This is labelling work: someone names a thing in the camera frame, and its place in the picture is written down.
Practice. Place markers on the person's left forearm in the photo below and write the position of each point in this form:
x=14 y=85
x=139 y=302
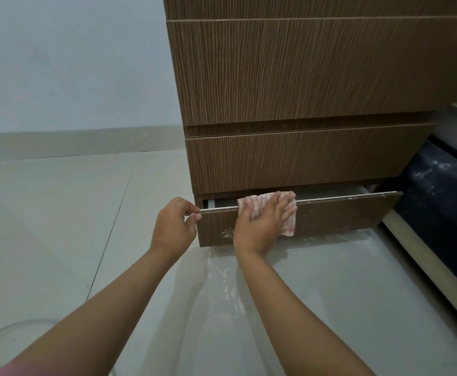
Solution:
x=95 y=317

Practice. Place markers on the beige bed frame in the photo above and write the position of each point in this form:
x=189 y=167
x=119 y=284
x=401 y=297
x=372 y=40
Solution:
x=428 y=266

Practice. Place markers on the tall brown wooden drawer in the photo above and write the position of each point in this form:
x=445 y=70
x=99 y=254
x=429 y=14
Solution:
x=314 y=70

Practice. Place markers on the person's right little finger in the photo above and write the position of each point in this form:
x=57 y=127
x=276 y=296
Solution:
x=283 y=228

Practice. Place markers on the dark blue mattress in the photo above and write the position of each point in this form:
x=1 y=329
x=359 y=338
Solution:
x=444 y=207

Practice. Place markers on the person's left hand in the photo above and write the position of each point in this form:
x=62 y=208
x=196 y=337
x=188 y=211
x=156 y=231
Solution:
x=171 y=231

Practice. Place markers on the person's right middle finger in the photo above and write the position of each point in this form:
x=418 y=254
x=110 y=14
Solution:
x=286 y=208

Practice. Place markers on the low brown wooden drawer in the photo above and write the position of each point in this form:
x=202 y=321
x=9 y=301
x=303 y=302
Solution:
x=338 y=217

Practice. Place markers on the brown wooden drawer cabinet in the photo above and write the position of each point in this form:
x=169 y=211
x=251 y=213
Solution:
x=275 y=129

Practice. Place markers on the clear glass bowl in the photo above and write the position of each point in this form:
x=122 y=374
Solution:
x=1 y=340

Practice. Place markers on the pink striped white cloth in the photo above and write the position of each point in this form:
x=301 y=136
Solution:
x=254 y=203

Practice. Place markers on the person's left thumb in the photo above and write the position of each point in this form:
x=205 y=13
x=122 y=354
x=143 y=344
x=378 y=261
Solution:
x=194 y=219

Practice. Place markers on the person's right forearm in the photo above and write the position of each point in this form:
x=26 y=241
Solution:
x=291 y=317

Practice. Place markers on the person's right hand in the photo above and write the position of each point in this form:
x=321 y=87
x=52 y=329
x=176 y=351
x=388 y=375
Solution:
x=258 y=232

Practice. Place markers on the person's right thumb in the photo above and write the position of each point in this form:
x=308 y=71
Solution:
x=245 y=219

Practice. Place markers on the medium brown wooden drawer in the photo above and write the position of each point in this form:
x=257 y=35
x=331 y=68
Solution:
x=307 y=160

